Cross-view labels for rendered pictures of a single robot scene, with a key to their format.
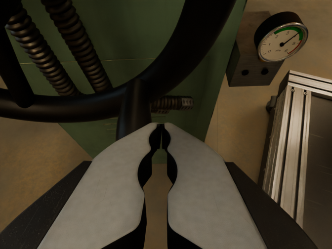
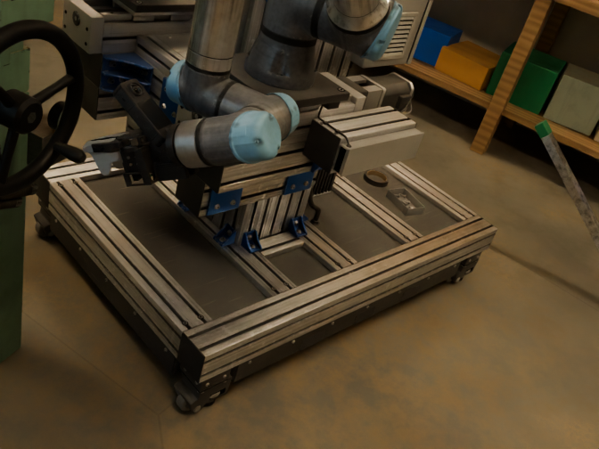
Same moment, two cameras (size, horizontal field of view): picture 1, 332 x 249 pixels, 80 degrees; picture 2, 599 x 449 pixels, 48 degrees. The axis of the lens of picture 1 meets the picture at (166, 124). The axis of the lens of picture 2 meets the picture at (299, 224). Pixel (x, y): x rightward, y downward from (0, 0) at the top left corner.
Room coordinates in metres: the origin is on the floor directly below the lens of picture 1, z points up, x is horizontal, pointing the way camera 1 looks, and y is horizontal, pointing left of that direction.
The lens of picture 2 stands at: (-0.53, 0.88, 1.35)
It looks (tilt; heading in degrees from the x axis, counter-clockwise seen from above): 33 degrees down; 283
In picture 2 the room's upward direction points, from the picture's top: 17 degrees clockwise
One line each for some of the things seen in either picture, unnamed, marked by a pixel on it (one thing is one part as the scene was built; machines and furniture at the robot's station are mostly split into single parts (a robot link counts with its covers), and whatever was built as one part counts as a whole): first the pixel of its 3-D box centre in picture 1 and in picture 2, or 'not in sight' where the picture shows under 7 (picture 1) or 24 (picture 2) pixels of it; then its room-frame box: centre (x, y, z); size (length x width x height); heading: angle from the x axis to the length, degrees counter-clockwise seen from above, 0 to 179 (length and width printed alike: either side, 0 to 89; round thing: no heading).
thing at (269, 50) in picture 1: (275, 41); (61, 120); (0.24, -0.17, 0.65); 0.06 x 0.04 x 0.08; 88
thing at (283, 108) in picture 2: not in sight; (259, 117); (-0.20, -0.08, 0.87); 0.11 x 0.11 x 0.08; 86
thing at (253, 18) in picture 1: (249, 49); (33, 137); (0.31, -0.17, 0.58); 0.12 x 0.08 x 0.08; 178
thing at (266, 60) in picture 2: not in sight; (284, 52); (-0.10, -0.41, 0.87); 0.15 x 0.15 x 0.10
